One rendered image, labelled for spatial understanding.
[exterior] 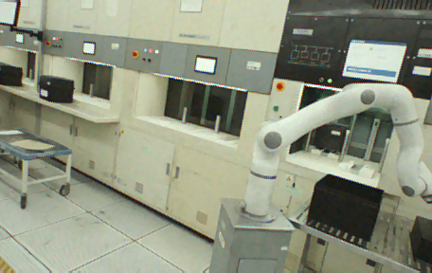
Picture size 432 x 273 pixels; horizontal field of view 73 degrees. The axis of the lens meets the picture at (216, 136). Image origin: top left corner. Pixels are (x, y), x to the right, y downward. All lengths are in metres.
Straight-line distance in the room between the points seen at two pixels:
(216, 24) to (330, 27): 0.83
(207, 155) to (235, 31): 0.96
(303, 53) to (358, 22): 0.34
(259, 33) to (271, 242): 1.39
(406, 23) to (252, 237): 1.38
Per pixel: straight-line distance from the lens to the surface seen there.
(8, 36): 5.06
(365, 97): 1.24
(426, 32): 1.93
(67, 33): 3.78
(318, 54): 1.98
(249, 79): 2.11
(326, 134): 2.47
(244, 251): 1.33
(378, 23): 1.96
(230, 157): 2.21
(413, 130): 1.41
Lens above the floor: 1.33
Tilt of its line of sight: 11 degrees down
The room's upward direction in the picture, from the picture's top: 10 degrees clockwise
